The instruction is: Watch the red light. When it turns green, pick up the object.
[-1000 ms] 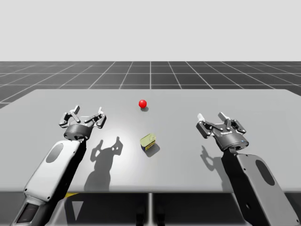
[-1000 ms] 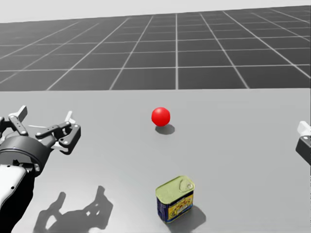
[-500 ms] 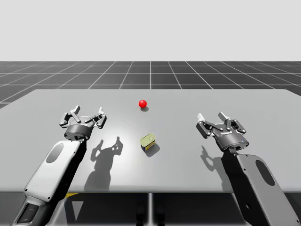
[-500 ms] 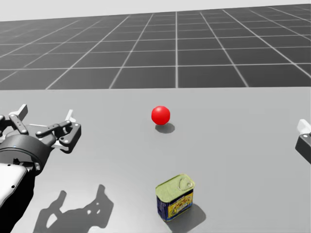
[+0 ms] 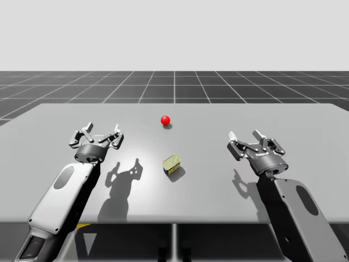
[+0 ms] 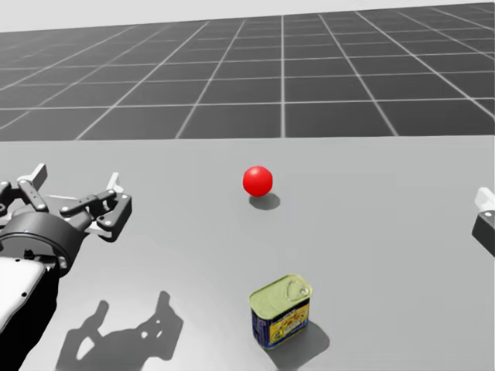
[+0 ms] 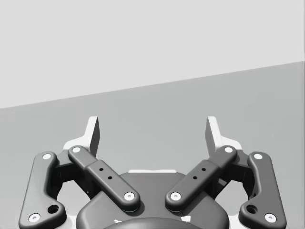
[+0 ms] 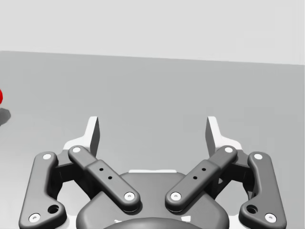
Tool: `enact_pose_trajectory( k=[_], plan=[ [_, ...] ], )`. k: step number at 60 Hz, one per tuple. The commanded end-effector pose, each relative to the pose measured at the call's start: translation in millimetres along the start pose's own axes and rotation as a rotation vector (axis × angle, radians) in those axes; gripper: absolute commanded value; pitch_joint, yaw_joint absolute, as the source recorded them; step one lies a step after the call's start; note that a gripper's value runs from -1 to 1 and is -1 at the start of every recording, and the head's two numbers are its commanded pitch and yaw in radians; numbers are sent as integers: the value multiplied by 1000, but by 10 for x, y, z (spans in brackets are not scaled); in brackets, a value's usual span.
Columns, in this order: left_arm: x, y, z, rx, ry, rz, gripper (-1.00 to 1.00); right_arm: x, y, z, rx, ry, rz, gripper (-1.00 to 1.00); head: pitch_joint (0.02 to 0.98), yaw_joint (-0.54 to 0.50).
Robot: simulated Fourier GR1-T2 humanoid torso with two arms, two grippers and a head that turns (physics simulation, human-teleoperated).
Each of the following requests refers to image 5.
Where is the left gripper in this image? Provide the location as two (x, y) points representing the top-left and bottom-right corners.
(68, 122), (125, 164)

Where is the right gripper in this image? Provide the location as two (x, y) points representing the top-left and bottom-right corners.
(226, 129), (289, 176)

